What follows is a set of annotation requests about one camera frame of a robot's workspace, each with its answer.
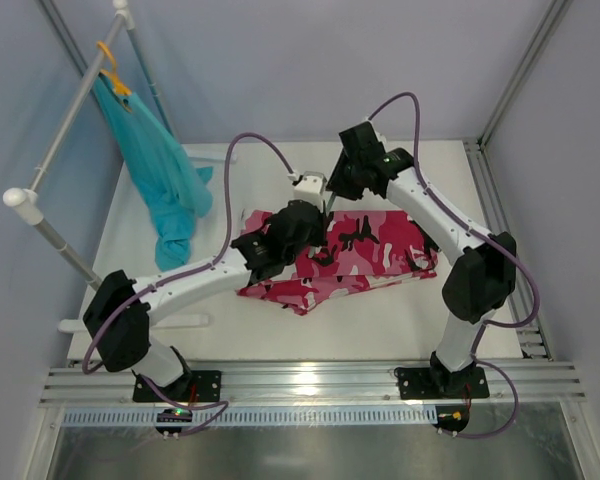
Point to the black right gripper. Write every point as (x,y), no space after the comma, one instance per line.
(343,182)

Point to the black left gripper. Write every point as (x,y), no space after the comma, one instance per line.
(309,226)

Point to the pink camouflage trousers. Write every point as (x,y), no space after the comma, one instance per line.
(365,250)

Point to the clear green hanger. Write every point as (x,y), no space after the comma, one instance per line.
(331,201)

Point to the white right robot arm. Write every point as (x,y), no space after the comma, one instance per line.
(483,273)

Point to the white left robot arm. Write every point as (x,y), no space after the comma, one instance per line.
(123,311)

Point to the orange plastic hanger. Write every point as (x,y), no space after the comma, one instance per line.
(111,73)

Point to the turquoise t-shirt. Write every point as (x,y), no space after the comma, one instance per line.
(173,190)

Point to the white clothes rack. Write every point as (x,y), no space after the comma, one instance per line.
(105,222)

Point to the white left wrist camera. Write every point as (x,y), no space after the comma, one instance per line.
(309,187)

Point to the aluminium frame rail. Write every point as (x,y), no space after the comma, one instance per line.
(308,383)

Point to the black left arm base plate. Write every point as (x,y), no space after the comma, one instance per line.
(196,387)

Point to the grey slotted cable duct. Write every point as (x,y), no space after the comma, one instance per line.
(253,416)

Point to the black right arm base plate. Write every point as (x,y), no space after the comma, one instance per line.
(428,383)

